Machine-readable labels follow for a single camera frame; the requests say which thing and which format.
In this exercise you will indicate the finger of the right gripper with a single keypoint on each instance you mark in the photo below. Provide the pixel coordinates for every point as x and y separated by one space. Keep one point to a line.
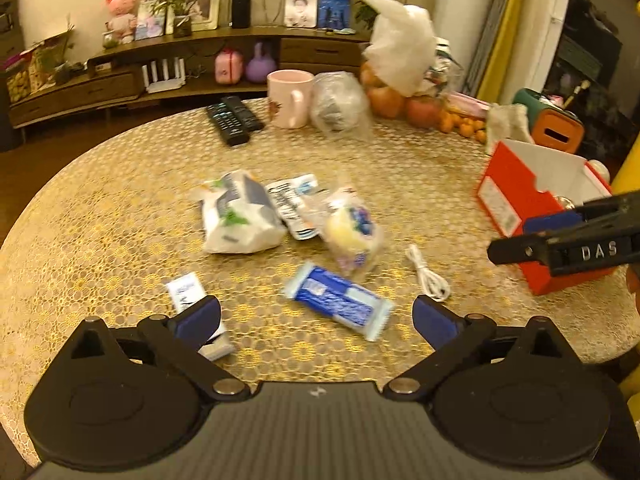
588 211
570 251

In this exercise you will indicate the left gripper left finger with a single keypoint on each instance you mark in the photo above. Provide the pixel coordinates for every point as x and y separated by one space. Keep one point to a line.
175 343

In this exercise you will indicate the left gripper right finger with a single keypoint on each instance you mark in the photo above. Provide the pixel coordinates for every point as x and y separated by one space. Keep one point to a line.
456 342

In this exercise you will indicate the small white green carton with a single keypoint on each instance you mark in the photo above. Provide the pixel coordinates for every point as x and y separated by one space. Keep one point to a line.
198 320

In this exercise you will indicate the clear bag grey object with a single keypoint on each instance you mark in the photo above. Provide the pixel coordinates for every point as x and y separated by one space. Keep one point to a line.
339 107

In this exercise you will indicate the person right hand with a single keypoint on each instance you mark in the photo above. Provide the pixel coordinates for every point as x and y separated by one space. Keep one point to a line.
633 284

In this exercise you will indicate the grey ceramic teapot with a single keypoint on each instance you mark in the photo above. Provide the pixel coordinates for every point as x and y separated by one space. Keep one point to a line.
601 170

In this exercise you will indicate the red white cardboard box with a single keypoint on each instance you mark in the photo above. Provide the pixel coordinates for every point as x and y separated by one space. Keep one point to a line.
524 181

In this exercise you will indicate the blue white snack packet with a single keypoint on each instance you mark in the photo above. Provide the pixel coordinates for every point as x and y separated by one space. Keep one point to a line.
339 299

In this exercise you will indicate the green orange tissue box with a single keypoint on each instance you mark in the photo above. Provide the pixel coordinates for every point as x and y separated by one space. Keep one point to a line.
549 125

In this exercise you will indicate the white grey tissue pack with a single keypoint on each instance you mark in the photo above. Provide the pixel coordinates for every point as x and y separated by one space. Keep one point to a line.
238 215

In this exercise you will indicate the beige cloth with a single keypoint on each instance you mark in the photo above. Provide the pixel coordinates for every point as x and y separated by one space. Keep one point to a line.
504 122

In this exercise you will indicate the clear wrapped blueberry bun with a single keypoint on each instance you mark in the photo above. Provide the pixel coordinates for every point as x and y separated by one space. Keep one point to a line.
345 224

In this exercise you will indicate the pile of tangerines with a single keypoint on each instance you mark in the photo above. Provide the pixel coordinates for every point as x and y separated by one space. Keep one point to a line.
467 126

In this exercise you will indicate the white printed sachet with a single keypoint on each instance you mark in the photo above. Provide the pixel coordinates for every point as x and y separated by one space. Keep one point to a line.
287 197

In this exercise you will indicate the red apple right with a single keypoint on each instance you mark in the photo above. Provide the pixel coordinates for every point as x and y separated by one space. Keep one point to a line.
424 112

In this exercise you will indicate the red apple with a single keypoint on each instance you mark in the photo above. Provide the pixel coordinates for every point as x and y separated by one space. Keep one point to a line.
424 112
386 102

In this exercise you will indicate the black remote left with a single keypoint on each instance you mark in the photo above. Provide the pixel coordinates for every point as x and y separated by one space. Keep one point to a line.
230 128

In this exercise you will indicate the black remote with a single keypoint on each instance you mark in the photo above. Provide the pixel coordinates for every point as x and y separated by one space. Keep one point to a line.
247 118
230 128

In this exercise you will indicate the black remote right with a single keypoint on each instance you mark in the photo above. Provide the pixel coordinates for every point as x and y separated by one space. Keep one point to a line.
247 118

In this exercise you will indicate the red apple left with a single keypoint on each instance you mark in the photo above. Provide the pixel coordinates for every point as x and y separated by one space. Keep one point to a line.
386 102

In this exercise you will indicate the white wifi router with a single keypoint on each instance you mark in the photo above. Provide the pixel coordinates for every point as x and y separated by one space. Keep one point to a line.
167 74

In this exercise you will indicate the white plastic bag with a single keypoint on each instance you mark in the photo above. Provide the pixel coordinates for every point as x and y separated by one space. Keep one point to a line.
402 46

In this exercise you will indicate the wooden tv cabinet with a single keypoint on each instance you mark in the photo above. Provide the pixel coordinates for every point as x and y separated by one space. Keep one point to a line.
113 77

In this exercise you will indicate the pink mug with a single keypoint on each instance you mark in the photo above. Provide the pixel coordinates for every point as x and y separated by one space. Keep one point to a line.
289 96

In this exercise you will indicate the pink small case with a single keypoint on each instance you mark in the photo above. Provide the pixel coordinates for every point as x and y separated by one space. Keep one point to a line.
229 67

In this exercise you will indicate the purple kettlebell shaped toy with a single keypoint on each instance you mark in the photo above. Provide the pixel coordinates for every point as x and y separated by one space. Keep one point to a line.
260 66

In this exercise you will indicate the pink pig plush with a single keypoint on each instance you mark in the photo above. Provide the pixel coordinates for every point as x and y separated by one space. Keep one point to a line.
122 22

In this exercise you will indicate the small potted plant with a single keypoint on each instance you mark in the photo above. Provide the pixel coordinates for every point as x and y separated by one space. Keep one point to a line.
177 13

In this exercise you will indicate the black speaker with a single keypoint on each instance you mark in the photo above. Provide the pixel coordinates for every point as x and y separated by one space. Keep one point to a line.
241 14

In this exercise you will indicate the blue picture card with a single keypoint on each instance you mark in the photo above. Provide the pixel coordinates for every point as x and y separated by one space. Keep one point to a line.
334 14

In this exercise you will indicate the large photo frame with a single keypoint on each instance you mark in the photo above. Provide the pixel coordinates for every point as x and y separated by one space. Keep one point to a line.
203 14

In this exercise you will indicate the portrait photo frame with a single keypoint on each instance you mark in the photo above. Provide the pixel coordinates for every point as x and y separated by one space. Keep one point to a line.
300 13

